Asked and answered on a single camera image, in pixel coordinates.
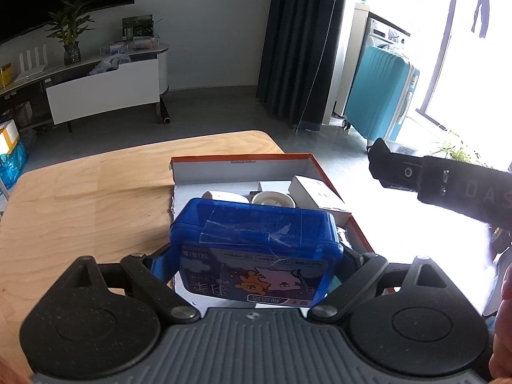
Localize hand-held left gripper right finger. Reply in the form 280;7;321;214
309;245;469;323

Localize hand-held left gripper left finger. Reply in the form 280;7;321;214
36;246;201;324

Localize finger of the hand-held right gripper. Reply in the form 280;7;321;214
367;138;421;193

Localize small white labelled box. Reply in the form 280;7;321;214
289;175;347;212

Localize white plug-in vaporizer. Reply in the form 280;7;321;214
201;191;251;204
251;191;297;209

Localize blue plastic box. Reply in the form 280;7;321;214
168;198;345;308

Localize orange white cardboard box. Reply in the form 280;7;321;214
170;153;374;313

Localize person's right hand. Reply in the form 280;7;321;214
488;264;512;384

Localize green plant by window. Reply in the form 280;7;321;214
434;130;484;164

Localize teal suitcase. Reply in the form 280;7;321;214
343;46;420;150

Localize dark curtain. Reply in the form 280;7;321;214
256;0;348;131

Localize blue plastic pack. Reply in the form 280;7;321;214
0;140;29;188

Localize yellow white carton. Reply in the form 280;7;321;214
0;120;20;156

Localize crumpled bag in drawer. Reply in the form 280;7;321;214
88;54;132;76

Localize long low tv stand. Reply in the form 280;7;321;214
0;42;172;132

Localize clear plastic containers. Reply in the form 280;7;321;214
100;38;158;54

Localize white router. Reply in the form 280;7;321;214
14;46;48;83

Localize black green box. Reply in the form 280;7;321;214
122;15;155;41

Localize potted plant in dark vase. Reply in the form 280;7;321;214
45;0;97;66

